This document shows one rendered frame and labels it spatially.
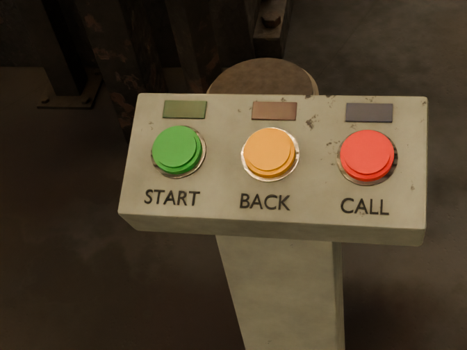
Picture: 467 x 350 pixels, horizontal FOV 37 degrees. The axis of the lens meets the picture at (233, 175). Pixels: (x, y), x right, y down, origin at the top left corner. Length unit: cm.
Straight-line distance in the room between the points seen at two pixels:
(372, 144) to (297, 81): 21
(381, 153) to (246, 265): 17
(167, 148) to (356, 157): 15
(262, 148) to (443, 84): 99
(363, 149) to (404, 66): 102
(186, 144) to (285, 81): 21
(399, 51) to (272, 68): 86
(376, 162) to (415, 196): 4
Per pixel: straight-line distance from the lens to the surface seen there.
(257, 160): 54
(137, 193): 56
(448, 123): 142
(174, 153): 55
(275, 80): 73
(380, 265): 120
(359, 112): 55
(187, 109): 58
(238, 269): 62
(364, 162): 53
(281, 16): 158
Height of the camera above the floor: 100
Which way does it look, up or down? 48 degrees down
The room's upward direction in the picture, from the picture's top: 12 degrees counter-clockwise
